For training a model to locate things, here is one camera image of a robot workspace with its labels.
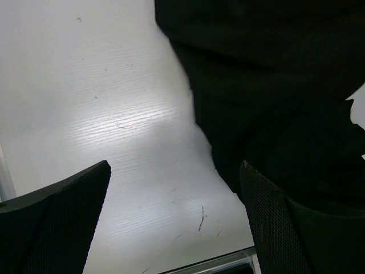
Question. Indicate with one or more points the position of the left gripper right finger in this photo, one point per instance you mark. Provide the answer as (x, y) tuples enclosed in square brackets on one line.
[(292, 234)]

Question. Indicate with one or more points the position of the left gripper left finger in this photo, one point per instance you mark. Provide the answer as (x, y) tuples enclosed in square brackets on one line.
[(50, 230)]

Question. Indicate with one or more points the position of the black pleated skirt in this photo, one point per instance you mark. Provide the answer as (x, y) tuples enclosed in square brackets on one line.
[(272, 83)]

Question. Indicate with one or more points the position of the aluminium table edge rail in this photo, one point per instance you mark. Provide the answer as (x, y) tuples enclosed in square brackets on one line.
[(7, 187)]

